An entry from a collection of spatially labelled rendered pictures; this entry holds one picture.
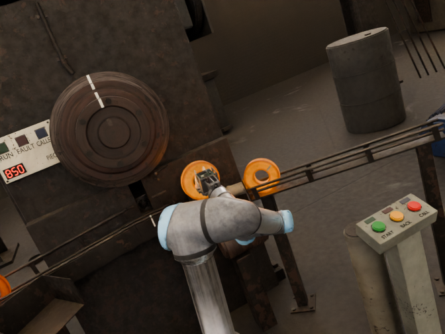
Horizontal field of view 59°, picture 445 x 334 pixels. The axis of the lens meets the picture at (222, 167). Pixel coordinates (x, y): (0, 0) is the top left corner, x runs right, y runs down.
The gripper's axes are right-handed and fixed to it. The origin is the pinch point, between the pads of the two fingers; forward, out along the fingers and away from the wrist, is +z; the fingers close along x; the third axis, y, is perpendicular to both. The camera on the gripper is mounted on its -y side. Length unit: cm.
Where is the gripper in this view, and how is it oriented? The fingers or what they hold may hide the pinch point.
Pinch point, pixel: (198, 175)
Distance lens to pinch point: 158.6
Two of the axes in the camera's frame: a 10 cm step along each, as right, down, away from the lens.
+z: -4.2, -4.2, 8.0
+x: -8.8, 3.9, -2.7
